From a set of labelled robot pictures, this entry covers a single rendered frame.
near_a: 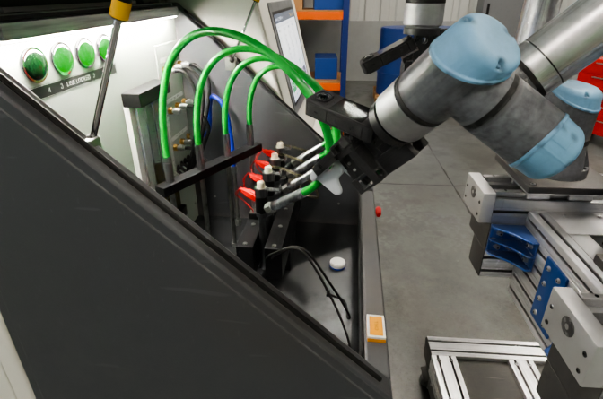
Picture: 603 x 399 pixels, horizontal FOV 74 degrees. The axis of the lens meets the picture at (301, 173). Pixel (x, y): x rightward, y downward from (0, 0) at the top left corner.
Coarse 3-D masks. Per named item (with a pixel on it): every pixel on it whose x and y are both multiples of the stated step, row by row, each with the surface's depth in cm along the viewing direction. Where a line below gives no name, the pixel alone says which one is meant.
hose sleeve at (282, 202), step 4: (300, 188) 70; (292, 192) 71; (296, 192) 70; (300, 192) 69; (284, 196) 72; (288, 196) 71; (292, 196) 71; (296, 196) 70; (300, 196) 70; (304, 196) 70; (276, 200) 73; (280, 200) 72; (284, 200) 72; (288, 200) 71; (292, 200) 71; (296, 200) 71; (272, 204) 74; (276, 204) 73; (280, 204) 73; (284, 204) 72; (272, 208) 74; (276, 208) 73; (280, 208) 74
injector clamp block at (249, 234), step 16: (288, 208) 100; (256, 224) 93; (288, 224) 93; (240, 240) 87; (256, 240) 88; (272, 240) 87; (288, 240) 94; (240, 256) 86; (256, 256) 89; (288, 256) 100; (272, 272) 87
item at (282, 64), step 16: (192, 32) 68; (208, 32) 66; (224, 32) 65; (240, 32) 64; (176, 48) 71; (256, 48) 63; (288, 64) 62; (160, 96) 77; (304, 96) 62; (160, 112) 79; (160, 128) 81; (304, 192) 69
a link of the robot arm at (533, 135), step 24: (504, 96) 40; (528, 96) 40; (480, 120) 42; (504, 120) 41; (528, 120) 40; (552, 120) 41; (504, 144) 42; (528, 144) 41; (552, 144) 41; (576, 144) 41; (528, 168) 43; (552, 168) 42
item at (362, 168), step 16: (336, 144) 56; (352, 144) 55; (368, 144) 55; (384, 144) 53; (400, 144) 50; (416, 144) 52; (352, 160) 57; (368, 160) 54; (384, 160) 54; (400, 160) 52; (352, 176) 59; (368, 176) 55; (384, 176) 54
